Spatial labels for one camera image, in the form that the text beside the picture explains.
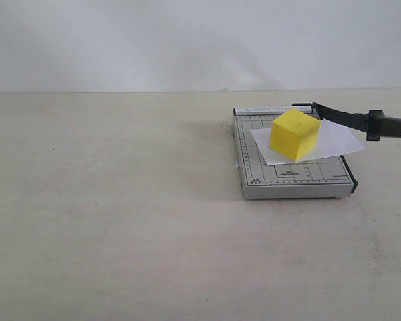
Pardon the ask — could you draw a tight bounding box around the black cutter blade arm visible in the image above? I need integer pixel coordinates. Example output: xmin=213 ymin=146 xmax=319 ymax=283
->
xmin=292 ymin=102 xmax=401 ymax=141

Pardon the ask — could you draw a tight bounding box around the yellow foam cube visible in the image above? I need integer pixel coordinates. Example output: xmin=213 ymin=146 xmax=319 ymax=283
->
xmin=269 ymin=108 xmax=321 ymax=162

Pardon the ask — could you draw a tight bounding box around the grey paper cutter base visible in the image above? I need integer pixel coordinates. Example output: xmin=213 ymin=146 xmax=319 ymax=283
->
xmin=233 ymin=106 xmax=358 ymax=199

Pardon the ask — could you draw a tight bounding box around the white paper sheet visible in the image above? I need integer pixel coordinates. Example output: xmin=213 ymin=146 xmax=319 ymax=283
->
xmin=251 ymin=120 xmax=365 ymax=166

